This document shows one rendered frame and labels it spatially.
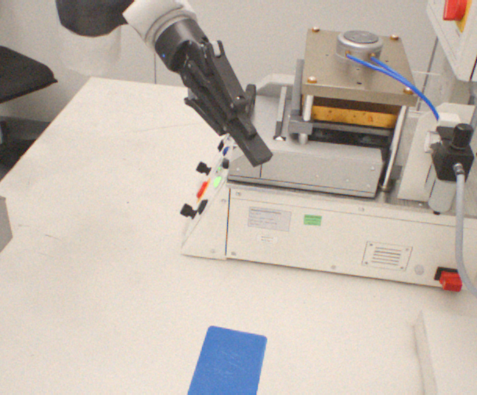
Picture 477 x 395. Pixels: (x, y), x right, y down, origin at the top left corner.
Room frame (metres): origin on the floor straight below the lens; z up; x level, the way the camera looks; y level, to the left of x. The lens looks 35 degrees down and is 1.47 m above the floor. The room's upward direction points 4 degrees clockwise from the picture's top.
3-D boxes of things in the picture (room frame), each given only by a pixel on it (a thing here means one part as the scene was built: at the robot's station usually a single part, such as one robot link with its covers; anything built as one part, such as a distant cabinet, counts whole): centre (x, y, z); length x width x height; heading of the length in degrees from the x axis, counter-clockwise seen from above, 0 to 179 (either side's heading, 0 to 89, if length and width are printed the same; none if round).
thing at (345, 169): (0.84, -0.10, 0.96); 0.26 x 0.05 x 0.07; 85
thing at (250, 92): (0.99, -0.01, 0.99); 0.15 x 0.02 x 0.04; 175
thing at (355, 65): (0.95, -0.22, 1.08); 0.31 x 0.24 x 0.13; 175
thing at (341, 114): (0.96, -0.19, 1.07); 0.22 x 0.17 x 0.10; 175
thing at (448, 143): (0.74, -0.30, 1.05); 0.15 x 0.05 x 0.15; 175
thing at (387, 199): (0.97, -0.23, 0.93); 0.46 x 0.35 x 0.01; 85
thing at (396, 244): (0.96, -0.18, 0.84); 0.53 x 0.37 x 0.17; 85
